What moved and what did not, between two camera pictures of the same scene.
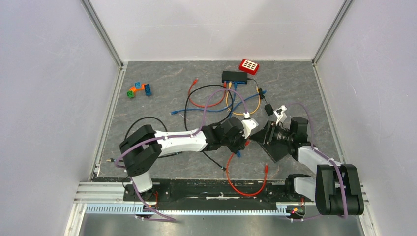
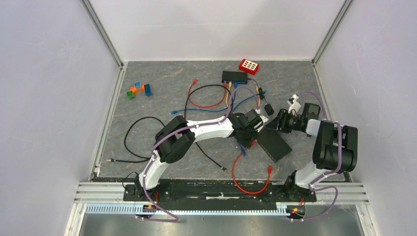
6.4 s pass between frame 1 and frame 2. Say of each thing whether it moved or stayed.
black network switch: stayed
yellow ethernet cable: stayed
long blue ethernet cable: stayed
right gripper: moved
